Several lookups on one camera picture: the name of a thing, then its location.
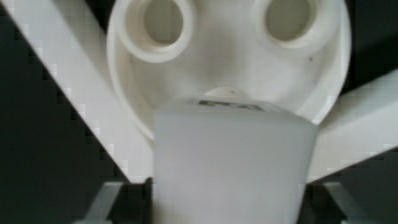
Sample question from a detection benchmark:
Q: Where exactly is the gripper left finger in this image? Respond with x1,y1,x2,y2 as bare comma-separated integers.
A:
73,178,153,224

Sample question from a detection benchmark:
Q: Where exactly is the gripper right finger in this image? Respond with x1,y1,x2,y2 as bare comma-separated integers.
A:
299,182,372,224

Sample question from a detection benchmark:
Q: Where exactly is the white stool leg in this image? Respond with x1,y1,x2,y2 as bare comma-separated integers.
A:
153,87,318,224

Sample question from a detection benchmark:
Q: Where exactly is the white round stool seat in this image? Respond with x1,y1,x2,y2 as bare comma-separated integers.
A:
107,0,352,138

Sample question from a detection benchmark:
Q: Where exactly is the white U-shaped obstacle wall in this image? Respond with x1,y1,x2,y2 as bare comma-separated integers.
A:
0,0,398,183

